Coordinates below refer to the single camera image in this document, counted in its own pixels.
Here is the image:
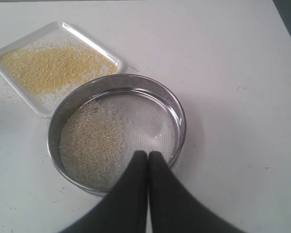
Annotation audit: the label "white plastic tray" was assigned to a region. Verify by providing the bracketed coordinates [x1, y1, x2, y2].
[0, 21, 124, 117]

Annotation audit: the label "round stainless steel sieve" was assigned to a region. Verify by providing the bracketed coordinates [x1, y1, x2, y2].
[47, 74, 186, 196]

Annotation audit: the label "pale coarse grains in sieve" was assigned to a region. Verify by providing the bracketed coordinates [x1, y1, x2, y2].
[59, 101, 125, 189]

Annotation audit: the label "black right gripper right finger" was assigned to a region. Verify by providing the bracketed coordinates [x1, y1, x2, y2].
[148, 151, 242, 233]

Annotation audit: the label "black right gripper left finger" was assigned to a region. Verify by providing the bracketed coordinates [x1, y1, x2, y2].
[62, 150, 147, 233]

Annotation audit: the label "yellow grain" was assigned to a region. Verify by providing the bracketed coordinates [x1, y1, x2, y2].
[0, 43, 117, 97]

